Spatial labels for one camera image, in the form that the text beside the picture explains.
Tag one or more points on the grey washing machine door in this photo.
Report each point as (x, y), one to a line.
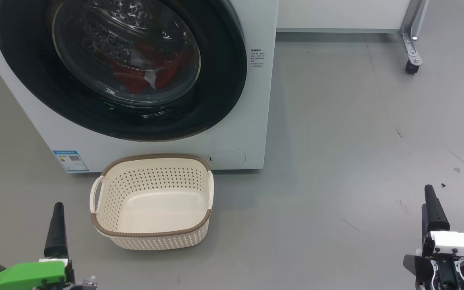
(224, 80)

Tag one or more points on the blue energy label sticker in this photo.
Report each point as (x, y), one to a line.
(71, 161)

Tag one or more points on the grey metal panel leg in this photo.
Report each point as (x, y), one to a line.
(411, 48)

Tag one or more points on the black caster wheel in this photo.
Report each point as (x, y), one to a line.
(411, 67)

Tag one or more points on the cream perforated laundry basket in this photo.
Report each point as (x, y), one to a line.
(155, 209)

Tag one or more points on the white partition panel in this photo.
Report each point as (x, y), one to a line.
(336, 14)

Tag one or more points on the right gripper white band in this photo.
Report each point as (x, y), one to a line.
(461, 245)

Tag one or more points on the white front-load washing machine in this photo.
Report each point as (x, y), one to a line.
(236, 133)

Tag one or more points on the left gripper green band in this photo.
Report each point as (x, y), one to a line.
(30, 278)

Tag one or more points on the red and white garment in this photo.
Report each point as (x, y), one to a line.
(131, 78)

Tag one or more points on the round drain filter cover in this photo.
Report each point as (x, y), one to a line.
(228, 158)

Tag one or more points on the black text notice sticker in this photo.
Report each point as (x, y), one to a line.
(257, 58)

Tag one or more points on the stainless steel washing machine drum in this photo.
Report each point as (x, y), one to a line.
(95, 32)

